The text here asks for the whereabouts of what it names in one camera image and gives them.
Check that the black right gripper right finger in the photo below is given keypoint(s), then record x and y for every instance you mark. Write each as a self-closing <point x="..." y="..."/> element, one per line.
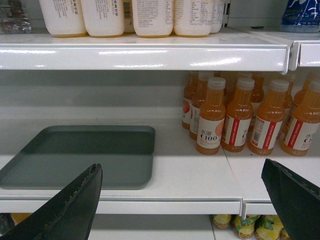
<point x="295" y="200"/>

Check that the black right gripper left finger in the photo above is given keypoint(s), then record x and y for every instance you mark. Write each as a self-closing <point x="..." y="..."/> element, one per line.
<point x="68" y="215"/>

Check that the grey rectangular serving tray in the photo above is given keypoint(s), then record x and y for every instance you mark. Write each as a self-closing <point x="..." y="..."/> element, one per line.
<point x="60" y="153"/>

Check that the orange juice bottle far right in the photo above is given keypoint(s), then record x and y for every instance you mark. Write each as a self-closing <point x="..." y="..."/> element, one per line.
<point x="304" y="123"/>

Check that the orange juice bottle barcode label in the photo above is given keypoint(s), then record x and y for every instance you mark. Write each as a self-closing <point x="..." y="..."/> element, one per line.
<point x="269" y="118"/>

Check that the orange juice bottle red stripe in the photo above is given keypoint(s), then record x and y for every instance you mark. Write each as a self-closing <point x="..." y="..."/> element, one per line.
<point x="238" y="117"/>

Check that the orange juice bottle C100 front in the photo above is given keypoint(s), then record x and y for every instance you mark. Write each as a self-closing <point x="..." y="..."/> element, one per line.
<point x="211" y="118"/>

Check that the orange juice bottle back left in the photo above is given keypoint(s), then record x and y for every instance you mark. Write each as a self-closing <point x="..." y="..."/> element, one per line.
<point x="188" y="93"/>

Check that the white upper shelf board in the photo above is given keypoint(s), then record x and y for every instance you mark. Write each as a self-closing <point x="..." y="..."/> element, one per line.
<point x="228" y="50"/>

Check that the blue labelled water bottle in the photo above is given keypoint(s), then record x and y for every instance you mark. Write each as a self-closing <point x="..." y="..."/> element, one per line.
<point x="301" y="16"/>

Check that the white milk drink bottle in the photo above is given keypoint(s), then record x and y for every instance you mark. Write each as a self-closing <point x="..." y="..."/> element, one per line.
<point x="193" y="18"/>
<point x="103" y="18"/>
<point x="63" y="18"/>
<point x="153" y="18"/>

